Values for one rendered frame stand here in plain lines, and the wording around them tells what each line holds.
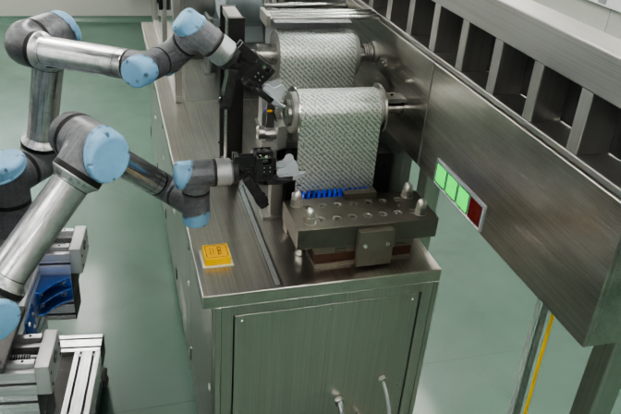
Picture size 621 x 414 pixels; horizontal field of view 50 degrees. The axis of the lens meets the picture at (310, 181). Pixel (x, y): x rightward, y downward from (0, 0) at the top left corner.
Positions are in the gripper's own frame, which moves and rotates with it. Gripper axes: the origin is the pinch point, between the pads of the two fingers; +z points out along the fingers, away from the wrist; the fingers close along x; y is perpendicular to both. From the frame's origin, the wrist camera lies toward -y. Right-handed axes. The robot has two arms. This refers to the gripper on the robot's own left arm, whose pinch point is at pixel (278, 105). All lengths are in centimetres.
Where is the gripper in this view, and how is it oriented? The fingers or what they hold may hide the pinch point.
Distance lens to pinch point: 183.0
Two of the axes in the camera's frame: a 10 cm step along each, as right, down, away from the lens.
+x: -2.8, -4.7, 8.4
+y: 6.6, -7.2, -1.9
